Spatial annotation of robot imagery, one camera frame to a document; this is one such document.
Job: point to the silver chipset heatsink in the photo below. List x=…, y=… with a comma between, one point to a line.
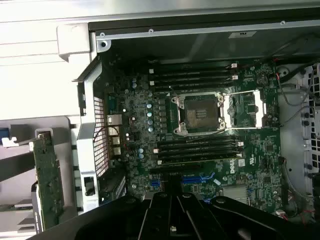
x=233, y=193

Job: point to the silver socket cover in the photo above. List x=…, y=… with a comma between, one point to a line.
x=250, y=110

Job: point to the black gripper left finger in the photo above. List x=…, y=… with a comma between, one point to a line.
x=112, y=220

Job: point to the green motherboard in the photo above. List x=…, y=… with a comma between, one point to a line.
x=260, y=155

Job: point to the thin locking lever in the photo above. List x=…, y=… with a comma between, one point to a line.
x=170, y=86

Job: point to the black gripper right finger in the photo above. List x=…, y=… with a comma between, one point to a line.
x=225, y=220

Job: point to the silver perforated disk bay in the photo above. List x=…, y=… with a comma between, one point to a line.
x=310, y=112

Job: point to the grey parts rack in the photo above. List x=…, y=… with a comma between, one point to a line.
x=22, y=155

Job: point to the blue expansion slot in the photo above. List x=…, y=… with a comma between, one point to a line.
x=191, y=180

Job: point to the round coin cell battery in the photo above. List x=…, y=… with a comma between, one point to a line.
x=262, y=80

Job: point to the CPU socket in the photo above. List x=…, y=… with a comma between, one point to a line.
x=200, y=113

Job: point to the open black PC case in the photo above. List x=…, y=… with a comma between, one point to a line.
x=225, y=45

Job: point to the hard disk drive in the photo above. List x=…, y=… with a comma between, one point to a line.
x=3, y=135

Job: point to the black RAM slot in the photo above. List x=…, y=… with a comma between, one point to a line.
x=197, y=153
x=190, y=80
x=190, y=86
x=190, y=67
x=197, y=140
x=190, y=73
x=197, y=147

